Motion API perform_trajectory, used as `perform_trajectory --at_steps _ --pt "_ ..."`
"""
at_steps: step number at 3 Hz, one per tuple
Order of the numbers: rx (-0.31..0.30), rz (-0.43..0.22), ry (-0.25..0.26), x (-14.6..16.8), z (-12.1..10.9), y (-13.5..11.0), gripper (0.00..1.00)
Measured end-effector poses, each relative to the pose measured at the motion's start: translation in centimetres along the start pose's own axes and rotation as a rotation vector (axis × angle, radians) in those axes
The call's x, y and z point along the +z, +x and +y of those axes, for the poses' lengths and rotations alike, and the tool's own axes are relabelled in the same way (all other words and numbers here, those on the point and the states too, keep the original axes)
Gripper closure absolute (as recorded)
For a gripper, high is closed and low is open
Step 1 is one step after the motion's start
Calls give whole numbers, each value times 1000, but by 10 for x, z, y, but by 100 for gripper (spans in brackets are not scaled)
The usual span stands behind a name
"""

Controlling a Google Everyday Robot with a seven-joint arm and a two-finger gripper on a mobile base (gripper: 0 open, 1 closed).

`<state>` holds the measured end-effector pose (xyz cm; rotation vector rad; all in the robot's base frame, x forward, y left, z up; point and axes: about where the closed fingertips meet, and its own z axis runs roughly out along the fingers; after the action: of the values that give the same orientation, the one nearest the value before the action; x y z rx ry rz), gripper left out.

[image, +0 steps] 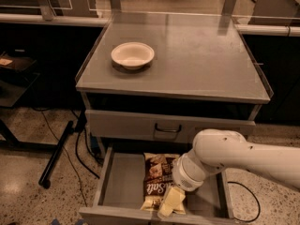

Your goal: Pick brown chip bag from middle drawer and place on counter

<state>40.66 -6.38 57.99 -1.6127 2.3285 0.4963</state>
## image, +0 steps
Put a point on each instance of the grey open middle drawer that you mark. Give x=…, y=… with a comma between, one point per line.
x=119, y=197

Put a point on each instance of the dark side table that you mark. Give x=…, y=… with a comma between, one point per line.
x=16, y=76

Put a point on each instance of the brown sea salt chip bag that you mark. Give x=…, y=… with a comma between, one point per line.
x=157, y=179

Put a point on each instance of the grey drawer cabinet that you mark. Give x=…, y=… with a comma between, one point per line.
x=201, y=68

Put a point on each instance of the white paper bowl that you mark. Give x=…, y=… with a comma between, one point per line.
x=132, y=55

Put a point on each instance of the black drawer handle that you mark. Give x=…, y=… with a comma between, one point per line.
x=168, y=130

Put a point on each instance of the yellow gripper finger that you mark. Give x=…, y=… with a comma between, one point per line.
x=172, y=202

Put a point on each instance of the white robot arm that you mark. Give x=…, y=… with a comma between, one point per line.
x=214, y=151

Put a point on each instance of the clear acrylic guard panel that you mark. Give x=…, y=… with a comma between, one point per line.
x=175, y=0

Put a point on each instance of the grey top drawer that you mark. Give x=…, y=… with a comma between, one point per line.
x=141, y=126

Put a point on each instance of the black floor stand leg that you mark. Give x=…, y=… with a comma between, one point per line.
x=44, y=179

